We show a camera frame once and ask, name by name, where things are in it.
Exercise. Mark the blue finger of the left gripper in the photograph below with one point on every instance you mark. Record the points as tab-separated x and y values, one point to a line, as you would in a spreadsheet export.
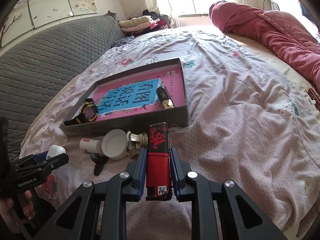
44	168
31	159

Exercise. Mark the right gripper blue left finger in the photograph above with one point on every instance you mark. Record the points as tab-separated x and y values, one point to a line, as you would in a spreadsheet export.
98	211

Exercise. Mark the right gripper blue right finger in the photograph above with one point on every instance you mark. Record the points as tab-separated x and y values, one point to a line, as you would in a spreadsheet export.
219	210

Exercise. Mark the white earbuds case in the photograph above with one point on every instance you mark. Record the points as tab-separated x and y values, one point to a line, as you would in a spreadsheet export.
54	151

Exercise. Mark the red black lighter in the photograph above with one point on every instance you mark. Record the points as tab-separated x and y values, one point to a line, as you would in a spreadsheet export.
158	177

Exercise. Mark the silver metal drain fitting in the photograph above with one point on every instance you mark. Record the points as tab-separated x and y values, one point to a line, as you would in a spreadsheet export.
134	142

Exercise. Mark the person's left hand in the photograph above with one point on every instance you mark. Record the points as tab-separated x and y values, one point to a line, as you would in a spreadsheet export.
7	205

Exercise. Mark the white pill bottle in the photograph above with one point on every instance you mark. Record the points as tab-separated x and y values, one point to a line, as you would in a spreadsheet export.
90	145

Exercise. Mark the black yellow digital watch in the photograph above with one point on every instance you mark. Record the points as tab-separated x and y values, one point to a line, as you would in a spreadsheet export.
88	113

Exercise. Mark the white plastic jar lid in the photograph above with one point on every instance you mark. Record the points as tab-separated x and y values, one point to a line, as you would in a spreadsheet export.
114	144

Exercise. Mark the grey quilted headboard cover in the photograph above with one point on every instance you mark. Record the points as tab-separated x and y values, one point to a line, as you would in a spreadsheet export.
36	69

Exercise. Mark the pink patterned bed sheet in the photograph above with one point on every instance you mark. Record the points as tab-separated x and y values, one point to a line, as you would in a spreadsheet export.
247	122

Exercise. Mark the pink blue book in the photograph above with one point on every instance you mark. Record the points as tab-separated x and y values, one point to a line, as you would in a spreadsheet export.
137	94

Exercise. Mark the grey cardboard box tray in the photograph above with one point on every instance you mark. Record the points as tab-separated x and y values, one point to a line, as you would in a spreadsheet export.
140	122

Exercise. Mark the small brown wooden object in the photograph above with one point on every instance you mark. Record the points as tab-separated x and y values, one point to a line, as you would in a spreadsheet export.
314	98

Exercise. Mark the black gold lipstick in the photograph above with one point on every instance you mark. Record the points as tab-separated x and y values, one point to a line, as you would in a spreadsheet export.
164	98

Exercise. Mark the folded clothes pile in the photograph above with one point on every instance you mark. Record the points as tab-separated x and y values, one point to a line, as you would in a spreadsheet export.
147	23

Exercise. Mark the red quilted blanket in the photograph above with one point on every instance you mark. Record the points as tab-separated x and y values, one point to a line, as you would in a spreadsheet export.
278	31

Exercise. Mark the cream curtain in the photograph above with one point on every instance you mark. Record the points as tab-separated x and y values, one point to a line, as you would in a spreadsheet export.
155	0

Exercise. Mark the floral wall painting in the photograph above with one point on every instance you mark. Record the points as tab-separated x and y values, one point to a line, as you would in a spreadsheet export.
27	15

